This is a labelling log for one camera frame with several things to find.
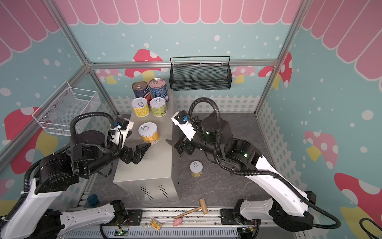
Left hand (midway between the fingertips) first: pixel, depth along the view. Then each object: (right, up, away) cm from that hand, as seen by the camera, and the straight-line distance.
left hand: (139, 142), depth 57 cm
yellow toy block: (+2, -41, +15) cm, 44 cm away
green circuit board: (-15, -46, +16) cm, 51 cm away
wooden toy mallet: (+26, -35, +20) cm, 48 cm away
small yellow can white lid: (+22, -18, +29) cm, 40 cm away
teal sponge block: (-33, -33, +22) cm, 52 cm away
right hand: (+14, +5, -3) cm, 15 cm away
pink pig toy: (+13, -40, +15) cm, 44 cm away
